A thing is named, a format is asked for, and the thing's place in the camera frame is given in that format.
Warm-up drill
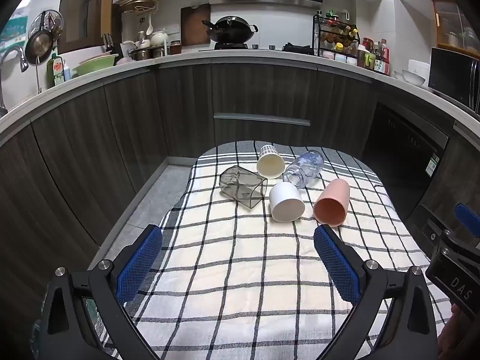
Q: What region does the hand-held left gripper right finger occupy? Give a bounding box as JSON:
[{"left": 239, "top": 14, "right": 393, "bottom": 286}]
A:
[{"left": 313, "top": 225, "right": 439, "bottom": 360}]

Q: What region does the black microwave oven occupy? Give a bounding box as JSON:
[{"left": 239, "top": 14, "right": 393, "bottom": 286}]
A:
[{"left": 427, "top": 47, "right": 480, "bottom": 115}]

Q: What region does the green printed wall sheet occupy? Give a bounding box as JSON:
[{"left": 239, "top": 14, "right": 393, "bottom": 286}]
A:
[{"left": 0, "top": 7, "right": 31, "bottom": 43}]

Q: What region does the black and white checked cloth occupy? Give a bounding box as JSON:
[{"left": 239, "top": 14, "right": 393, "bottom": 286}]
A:
[{"left": 88, "top": 140, "right": 452, "bottom": 360}]

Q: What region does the clear plastic bottle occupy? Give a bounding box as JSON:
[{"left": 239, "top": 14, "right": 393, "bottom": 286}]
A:
[{"left": 282, "top": 150, "right": 325, "bottom": 189}]

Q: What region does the hanging wire strainer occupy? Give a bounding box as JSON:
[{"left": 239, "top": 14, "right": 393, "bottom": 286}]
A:
[{"left": 31, "top": 10, "right": 64, "bottom": 40}]

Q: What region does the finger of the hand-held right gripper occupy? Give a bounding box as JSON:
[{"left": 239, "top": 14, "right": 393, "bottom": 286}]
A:
[{"left": 454, "top": 203, "right": 480, "bottom": 239}]

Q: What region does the steel pot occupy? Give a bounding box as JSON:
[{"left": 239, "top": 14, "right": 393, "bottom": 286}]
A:
[{"left": 129, "top": 47, "right": 154, "bottom": 61}]

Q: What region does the steel kitchen faucet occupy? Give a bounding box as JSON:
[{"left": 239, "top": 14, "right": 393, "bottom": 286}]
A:
[{"left": 0, "top": 46, "right": 29, "bottom": 117}]

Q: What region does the stack of white bowls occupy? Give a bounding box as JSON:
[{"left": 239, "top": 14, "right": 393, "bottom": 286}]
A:
[{"left": 394, "top": 69, "right": 426, "bottom": 87}]

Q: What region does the black wok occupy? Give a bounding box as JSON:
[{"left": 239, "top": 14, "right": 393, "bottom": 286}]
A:
[{"left": 202, "top": 16, "right": 259, "bottom": 44}]

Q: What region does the hanging steel frying pan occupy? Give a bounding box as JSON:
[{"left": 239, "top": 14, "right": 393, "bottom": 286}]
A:
[{"left": 25, "top": 26, "right": 53, "bottom": 65}]

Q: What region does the green dish soap bottle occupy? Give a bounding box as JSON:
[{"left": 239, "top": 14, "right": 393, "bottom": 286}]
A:
[{"left": 46, "top": 54, "right": 65, "bottom": 88}]

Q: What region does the black bag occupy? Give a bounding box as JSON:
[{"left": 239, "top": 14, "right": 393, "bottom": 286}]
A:
[{"left": 282, "top": 42, "right": 315, "bottom": 55}]

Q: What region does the black built-in dishwasher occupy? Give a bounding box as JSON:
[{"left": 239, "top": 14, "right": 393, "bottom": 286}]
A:
[{"left": 362, "top": 101, "right": 451, "bottom": 214}]

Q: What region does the green plastic basin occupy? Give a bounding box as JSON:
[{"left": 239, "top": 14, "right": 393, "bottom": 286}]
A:
[{"left": 72, "top": 53, "right": 120, "bottom": 77}]

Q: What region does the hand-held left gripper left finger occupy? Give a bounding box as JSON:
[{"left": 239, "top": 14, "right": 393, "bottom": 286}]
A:
[{"left": 39, "top": 224, "right": 164, "bottom": 360}]

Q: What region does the gas stove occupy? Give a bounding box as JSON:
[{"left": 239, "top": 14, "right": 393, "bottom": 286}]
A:
[{"left": 199, "top": 42, "right": 286, "bottom": 52}]

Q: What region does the grey drawer handle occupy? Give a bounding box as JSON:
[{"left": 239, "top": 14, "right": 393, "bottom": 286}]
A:
[{"left": 213, "top": 113, "right": 312, "bottom": 127}]

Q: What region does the wooden glass-door cabinet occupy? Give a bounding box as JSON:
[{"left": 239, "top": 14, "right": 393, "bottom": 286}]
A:
[{"left": 431, "top": 0, "right": 480, "bottom": 61}]

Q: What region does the white cup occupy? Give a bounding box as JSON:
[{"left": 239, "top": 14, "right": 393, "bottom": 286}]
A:
[{"left": 269, "top": 182, "right": 305, "bottom": 223}]

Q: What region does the dark sauce bottle red label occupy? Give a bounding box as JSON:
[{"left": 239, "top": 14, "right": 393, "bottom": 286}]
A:
[{"left": 373, "top": 39, "right": 391, "bottom": 76}]

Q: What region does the dark wooden cutting board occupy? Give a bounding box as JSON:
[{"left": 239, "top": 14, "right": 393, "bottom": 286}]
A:
[{"left": 181, "top": 4, "right": 211, "bottom": 46}]

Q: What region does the black wire spice rack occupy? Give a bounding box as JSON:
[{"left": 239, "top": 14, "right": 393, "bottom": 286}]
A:
[{"left": 312, "top": 9, "right": 361, "bottom": 64}]

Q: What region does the brown wooden door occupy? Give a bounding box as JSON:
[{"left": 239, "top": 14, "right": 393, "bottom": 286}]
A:
[{"left": 58, "top": 0, "right": 122, "bottom": 54}]

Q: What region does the grey transparent square cup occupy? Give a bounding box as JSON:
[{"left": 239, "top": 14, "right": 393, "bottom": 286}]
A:
[{"left": 219, "top": 165, "right": 268, "bottom": 209}]

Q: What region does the pink cup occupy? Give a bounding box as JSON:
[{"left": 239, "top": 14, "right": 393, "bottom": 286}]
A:
[{"left": 313, "top": 179, "right": 351, "bottom": 227}]

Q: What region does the wall rack with wooden boards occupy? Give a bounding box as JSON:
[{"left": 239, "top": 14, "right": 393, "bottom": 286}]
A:
[{"left": 119, "top": 0, "right": 166, "bottom": 15}]

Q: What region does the cream cup with patterned base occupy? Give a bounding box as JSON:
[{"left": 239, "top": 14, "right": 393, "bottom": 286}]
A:
[{"left": 256, "top": 144, "right": 286, "bottom": 179}]

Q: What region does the white kettle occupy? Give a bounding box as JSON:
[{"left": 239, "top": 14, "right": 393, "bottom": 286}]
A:
[{"left": 119, "top": 40, "right": 139, "bottom": 61}]

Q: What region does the person's right hand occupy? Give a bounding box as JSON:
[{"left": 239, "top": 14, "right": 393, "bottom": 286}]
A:
[{"left": 438, "top": 304, "right": 469, "bottom": 360}]

